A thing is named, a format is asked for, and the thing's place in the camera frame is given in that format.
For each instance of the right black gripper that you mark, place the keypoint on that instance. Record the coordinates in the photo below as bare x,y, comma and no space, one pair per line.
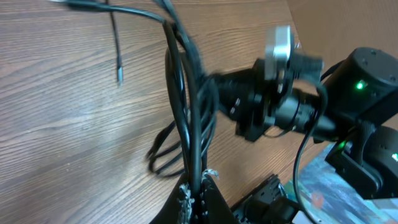
257,104

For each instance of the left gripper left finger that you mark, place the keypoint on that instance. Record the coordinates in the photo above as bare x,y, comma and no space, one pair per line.
178,209

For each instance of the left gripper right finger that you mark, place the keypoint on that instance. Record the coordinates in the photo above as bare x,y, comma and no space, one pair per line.
214,209

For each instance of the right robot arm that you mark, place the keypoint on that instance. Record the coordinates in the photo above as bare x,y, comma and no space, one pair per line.
348,104

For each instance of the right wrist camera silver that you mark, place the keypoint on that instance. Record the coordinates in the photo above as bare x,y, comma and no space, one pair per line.
279,44

